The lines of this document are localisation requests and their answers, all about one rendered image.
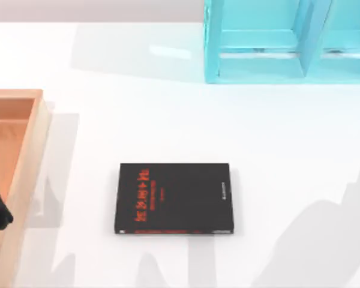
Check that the shallow salmon-coloured box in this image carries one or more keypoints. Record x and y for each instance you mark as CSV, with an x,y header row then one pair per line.
x,y
21,144

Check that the black book with red lettering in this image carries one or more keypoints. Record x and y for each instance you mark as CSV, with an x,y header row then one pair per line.
x,y
180,204

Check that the light blue rack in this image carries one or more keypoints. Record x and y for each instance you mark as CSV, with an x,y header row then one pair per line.
x,y
258,69

